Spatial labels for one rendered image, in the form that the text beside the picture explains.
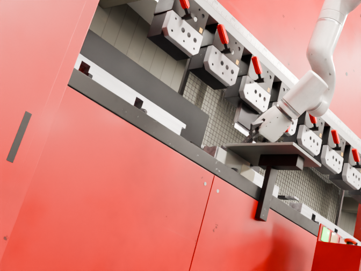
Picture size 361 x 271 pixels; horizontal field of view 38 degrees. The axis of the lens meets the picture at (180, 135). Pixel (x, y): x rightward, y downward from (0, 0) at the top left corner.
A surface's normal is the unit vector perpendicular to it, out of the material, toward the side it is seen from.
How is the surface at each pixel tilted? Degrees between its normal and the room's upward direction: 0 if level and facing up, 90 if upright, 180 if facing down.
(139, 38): 90
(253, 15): 90
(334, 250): 90
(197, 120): 90
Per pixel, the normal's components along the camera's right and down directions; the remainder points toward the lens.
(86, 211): 0.72, -0.03
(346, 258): -0.64, -0.41
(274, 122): 0.29, 0.52
